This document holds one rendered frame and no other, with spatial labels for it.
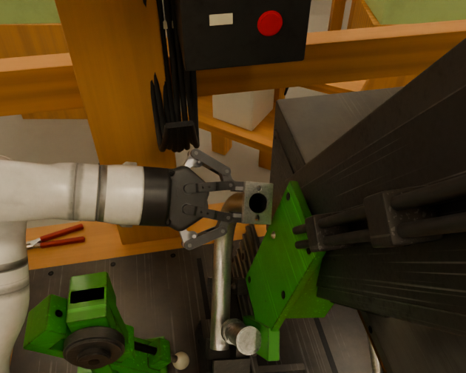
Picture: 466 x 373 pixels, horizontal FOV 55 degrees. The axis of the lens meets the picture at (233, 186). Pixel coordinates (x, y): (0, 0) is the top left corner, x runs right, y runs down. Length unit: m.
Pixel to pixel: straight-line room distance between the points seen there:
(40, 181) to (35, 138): 2.43
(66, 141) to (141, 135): 2.06
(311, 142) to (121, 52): 0.32
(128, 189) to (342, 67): 0.55
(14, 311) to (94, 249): 0.47
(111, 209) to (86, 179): 0.04
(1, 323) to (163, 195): 0.23
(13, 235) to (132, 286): 0.40
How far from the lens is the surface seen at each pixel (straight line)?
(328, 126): 0.72
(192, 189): 0.57
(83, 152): 2.74
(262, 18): 0.61
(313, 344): 0.86
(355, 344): 0.88
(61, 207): 0.54
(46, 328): 0.63
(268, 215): 0.59
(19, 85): 0.88
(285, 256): 0.57
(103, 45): 0.73
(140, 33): 0.72
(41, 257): 1.06
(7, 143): 2.99
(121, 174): 0.54
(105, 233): 1.06
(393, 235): 0.29
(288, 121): 0.73
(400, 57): 0.98
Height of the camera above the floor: 1.66
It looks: 44 degrees down
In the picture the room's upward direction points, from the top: straight up
